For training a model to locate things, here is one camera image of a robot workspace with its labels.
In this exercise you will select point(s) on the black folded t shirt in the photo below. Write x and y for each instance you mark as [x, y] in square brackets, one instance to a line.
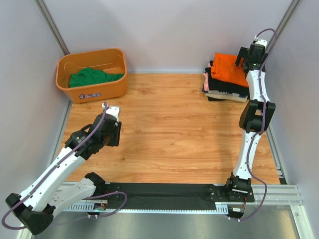
[211, 99]
[224, 87]

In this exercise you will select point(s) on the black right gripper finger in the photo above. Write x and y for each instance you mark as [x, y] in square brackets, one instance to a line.
[245, 65]
[241, 55]

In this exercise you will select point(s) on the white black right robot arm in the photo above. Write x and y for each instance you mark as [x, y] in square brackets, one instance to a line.
[254, 120]

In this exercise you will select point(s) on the aluminium right corner post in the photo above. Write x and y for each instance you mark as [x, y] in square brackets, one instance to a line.
[276, 34]

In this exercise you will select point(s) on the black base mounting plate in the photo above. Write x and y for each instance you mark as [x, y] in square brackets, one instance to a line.
[156, 196]

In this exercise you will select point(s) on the beige folded t shirt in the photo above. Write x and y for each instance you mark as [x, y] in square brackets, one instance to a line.
[214, 94]

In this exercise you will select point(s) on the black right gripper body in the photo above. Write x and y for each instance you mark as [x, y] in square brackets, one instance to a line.
[262, 59]

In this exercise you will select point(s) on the aluminium front frame rail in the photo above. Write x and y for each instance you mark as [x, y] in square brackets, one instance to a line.
[275, 195]

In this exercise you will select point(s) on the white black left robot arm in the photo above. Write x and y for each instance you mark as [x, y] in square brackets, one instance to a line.
[38, 205]

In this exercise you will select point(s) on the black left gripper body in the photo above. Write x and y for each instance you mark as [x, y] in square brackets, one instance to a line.
[111, 136]

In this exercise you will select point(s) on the orange plastic basket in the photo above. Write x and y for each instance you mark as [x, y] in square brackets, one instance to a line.
[110, 60]

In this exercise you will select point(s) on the aluminium corner post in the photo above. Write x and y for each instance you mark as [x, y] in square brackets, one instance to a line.
[276, 34]
[52, 26]

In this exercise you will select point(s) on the green t shirt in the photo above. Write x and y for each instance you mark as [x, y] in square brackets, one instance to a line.
[89, 76]

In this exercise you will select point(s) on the black bottom folded t shirt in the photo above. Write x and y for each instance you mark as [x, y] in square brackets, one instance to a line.
[211, 99]

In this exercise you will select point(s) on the aluminium left corner post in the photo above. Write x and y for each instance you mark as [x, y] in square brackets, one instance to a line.
[52, 26]

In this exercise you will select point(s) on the aluminium right side rail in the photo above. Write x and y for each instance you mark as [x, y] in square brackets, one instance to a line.
[267, 165]

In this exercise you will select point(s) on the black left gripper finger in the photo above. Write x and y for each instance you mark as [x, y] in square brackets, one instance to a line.
[117, 134]
[112, 143]

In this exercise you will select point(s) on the orange t shirt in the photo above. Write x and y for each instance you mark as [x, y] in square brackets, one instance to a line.
[225, 70]

